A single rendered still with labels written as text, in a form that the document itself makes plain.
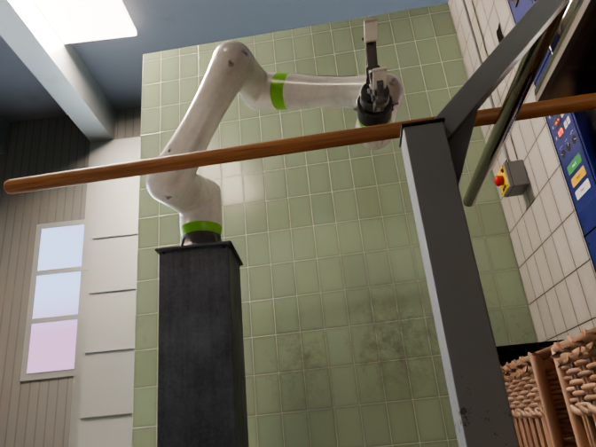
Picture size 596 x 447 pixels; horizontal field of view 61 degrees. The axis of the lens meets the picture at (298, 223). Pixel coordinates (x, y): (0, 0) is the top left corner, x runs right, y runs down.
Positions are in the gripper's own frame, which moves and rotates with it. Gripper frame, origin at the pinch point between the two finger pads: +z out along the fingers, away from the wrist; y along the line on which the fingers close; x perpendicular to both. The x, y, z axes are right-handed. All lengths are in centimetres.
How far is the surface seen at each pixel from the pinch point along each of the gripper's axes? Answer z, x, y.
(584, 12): 7.0, -40.1, 5.8
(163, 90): -115, 94, -90
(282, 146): 7.9, 21.6, 26.4
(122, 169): 8, 53, 27
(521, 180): -80, -52, 2
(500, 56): 46, -7, 42
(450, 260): 47, 3, 64
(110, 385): -270, 193, 35
